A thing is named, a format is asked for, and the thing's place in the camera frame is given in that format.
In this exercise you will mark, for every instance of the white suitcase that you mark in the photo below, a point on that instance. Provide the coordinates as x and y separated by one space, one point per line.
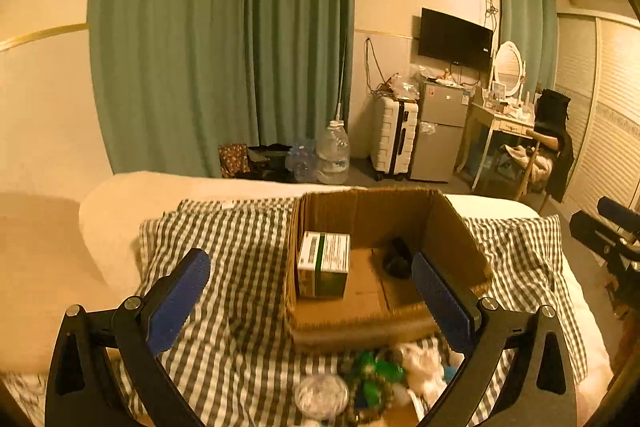
394 130

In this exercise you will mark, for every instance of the wooden chair with clothes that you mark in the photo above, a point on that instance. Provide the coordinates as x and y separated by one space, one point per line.
547 162

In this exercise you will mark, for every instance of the small clear water bottle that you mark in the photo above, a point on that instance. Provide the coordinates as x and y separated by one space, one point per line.
302 161

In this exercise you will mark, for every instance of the white dressing table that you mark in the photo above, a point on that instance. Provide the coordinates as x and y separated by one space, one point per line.
494 122

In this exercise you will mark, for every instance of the grey checkered cloth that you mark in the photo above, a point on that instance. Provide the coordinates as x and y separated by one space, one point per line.
234 361

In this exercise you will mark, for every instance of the black object in box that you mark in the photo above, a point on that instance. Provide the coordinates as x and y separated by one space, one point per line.
397 262

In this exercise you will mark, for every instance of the clear round floss container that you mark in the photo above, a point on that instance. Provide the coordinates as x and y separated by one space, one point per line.
321 397

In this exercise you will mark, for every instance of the flat brown paper box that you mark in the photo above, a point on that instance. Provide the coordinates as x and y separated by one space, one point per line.
408 415

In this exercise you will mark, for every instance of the large clear water bottle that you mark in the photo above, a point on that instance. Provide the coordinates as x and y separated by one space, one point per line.
333 152

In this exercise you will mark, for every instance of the brown cardboard box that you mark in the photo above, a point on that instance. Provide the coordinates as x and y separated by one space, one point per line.
377 310

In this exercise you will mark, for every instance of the black wall television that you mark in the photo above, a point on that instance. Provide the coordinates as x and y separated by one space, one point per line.
455 41

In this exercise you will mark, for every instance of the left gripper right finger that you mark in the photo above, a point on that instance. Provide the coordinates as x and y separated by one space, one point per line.
539 387

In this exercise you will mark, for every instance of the green white medicine box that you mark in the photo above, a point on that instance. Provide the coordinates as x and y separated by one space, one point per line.
322 265

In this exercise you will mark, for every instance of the green curtain right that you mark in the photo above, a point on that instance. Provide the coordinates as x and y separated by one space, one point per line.
532 25

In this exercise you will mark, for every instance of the grey mini fridge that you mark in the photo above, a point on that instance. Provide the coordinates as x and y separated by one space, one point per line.
442 116

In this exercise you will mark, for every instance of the white oval vanity mirror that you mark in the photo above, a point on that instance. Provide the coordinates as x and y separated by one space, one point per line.
508 71

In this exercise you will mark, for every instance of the patterned brown bag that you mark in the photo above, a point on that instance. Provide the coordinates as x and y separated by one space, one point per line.
233 160

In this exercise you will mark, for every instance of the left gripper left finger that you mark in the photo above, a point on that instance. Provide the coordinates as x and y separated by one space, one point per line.
82 389

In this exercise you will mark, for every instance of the green curtain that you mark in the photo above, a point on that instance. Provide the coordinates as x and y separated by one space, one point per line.
532 25
175 80

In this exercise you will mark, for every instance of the green curtain left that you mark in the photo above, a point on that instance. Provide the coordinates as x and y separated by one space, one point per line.
175 80

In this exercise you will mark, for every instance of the green snack packet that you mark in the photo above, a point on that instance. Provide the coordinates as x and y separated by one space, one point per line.
370 379

